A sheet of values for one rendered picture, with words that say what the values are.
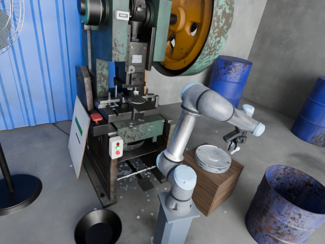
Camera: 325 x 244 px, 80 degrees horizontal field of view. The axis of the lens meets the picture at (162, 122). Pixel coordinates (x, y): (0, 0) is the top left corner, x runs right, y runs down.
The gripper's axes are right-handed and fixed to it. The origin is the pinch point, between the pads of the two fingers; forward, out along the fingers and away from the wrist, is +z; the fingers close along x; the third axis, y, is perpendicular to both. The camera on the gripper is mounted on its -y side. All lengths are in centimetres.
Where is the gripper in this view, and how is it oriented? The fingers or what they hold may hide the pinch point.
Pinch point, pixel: (229, 151)
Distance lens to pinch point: 148.8
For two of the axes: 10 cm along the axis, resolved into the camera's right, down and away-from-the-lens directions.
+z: -1.3, 8.7, 4.8
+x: -3.0, -5.0, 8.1
